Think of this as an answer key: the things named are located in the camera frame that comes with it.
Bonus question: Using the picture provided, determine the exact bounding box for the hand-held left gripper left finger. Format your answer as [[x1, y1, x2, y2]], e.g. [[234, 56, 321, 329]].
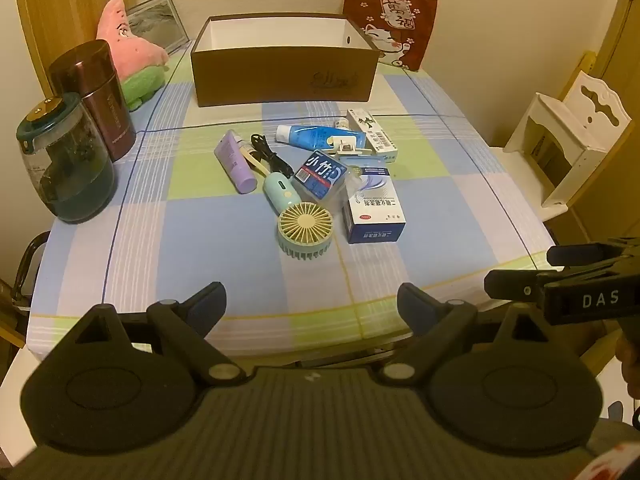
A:
[[75, 281, 246, 386]]

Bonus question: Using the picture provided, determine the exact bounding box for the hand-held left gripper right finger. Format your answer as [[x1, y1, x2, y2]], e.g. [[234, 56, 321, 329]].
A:
[[382, 282, 583, 386]]

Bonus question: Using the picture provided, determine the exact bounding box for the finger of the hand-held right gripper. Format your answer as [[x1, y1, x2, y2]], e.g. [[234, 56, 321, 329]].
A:
[[484, 269, 551, 307], [546, 236, 640, 273]]

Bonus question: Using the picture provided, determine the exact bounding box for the blue and white medicine box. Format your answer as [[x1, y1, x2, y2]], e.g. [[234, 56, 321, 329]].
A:
[[341, 165, 407, 245]]

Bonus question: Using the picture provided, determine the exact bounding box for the mint green handheld fan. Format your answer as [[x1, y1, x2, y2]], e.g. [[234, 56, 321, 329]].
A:
[[263, 171, 334, 263]]

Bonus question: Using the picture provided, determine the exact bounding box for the purple tube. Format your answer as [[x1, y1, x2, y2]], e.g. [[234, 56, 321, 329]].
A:
[[215, 130, 257, 194]]

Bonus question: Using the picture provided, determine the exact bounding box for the small white dropper bottle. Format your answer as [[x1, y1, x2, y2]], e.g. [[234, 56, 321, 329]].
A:
[[239, 141, 271, 173]]

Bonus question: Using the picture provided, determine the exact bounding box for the clear box with blue label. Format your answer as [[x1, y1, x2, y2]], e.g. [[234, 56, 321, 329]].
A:
[[291, 150, 349, 204]]

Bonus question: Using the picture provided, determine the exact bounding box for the black cable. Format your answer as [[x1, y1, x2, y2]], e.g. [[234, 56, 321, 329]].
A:
[[249, 134, 293, 177]]

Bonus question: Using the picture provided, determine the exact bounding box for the long white medicine box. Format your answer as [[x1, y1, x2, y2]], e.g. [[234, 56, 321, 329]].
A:
[[346, 108, 399, 161]]

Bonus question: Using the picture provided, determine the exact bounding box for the blue and white tube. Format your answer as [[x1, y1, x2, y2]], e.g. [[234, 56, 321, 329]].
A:
[[276, 125, 368, 150]]

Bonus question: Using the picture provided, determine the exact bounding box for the brown cardboard box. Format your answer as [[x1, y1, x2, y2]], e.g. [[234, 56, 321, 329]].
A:
[[191, 13, 382, 108]]

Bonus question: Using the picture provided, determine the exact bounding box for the person's right hand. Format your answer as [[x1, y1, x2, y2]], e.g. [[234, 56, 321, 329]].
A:
[[615, 332, 640, 401]]

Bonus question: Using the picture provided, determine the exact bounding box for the white wooden chair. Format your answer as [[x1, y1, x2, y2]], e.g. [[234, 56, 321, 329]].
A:
[[487, 70, 633, 221]]

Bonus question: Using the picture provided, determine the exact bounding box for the red and white printed cloth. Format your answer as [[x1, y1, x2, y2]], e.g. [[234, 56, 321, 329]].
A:
[[585, 440, 640, 480]]

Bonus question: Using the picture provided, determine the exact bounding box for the glass jar with green lid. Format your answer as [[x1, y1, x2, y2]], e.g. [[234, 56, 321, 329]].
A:
[[16, 92, 117, 224]]

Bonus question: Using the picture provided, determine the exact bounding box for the maroon thermos bottle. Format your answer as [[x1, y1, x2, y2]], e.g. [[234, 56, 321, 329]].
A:
[[48, 40, 137, 162]]

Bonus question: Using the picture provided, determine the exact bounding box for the pink starfish plush toy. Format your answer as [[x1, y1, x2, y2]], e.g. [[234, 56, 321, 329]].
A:
[[96, 0, 170, 111]]

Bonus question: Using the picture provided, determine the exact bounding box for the red cat print cushion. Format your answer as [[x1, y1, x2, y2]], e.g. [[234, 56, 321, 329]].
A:
[[342, 0, 440, 72]]

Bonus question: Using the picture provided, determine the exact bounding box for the wooden door panel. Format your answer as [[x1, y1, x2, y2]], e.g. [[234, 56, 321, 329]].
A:
[[11, 0, 136, 101]]

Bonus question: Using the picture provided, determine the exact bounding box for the black metal chair frame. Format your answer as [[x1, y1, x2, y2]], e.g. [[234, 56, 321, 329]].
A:
[[11, 231, 51, 311]]

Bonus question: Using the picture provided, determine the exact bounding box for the clear picture frame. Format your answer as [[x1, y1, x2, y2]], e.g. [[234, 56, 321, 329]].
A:
[[124, 0, 190, 56]]

